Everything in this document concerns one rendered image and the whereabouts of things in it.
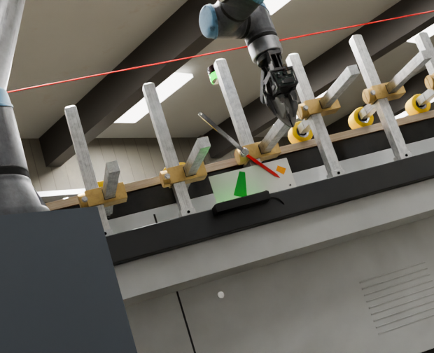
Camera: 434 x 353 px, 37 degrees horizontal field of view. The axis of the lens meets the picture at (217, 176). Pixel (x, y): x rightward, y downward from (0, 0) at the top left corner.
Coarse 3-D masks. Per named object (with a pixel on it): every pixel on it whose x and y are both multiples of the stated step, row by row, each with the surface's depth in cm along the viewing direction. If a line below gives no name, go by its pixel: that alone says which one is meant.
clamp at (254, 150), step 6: (252, 144) 203; (258, 144) 203; (276, 144) 204; (252, 150) 202; (258, 150) 202; (276, 150) 204; (234, 156) 205; (240, 156) 201; (252, 156) 201; (258, 156) 202; (264, 156) 202; (270, 156) 205; (276, 156) 207; (240, 162) 202; (246, 162) 203
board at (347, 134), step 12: (396, 120) 241; (408, 120) 242; (420, 120) 244; (348, 132) 236; (360, 132) 237; (372, 132) 239; (300, 144) 230; (312, 144) 231; (216, 168) 221; (144, 180) 215; (156, 180) 216; (48, 204) 206; (60, 204) 207; (72, 204) 207
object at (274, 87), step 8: (264, 56) 180; (272, 56) 182; (280, 56) 180; (264, 64) 184; (272, 64) 178; (280, 64) 180; (272, 72) 178; (280, 72) 177; (288, 72) 177; (264, 80) 181; (272, 80) 176; (280, 80) 176; (288, 80) 176; (296, 80) 177; (264, 88) 183; (272, 88) 177; (280, 88) 176; (288, 88) 180; (272, 96) 181; (280, 96) 182
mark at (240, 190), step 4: (240, 172) 199; (244, 172) 199; (240, 176) 198; (244, 176) 199; (240, 180) 198; (244, 180) 198; (236, 184) 197; (240, 184) 198; (244, 184) 198; (236, 188) 197; (240, 188) 197; (244, 188) 198; (236, 192) 197; (240, 192) 197; (244, 192) 197; (240, 196) 197
